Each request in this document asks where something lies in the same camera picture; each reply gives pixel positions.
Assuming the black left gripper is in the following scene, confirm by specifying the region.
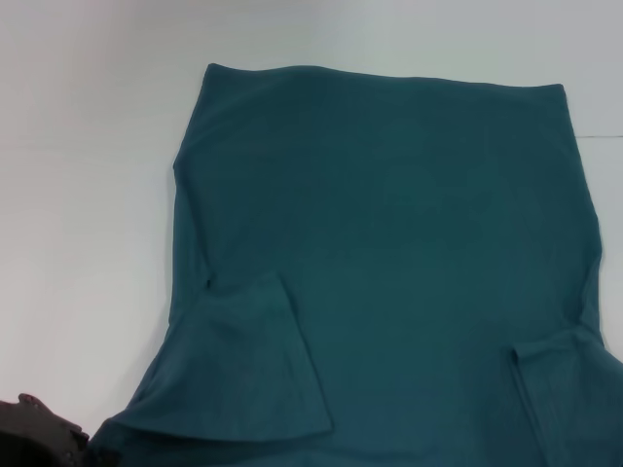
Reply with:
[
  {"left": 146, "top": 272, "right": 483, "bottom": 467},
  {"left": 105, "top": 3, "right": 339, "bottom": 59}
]
[{"left": 0, "top": 392, "right": 121, "bottom": 467}]

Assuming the teal blue shirt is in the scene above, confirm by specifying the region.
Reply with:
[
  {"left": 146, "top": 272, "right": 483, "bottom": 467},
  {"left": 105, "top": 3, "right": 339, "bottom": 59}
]
[{"left": 87, "top": 62, "right": 623, "bottom": 467}]

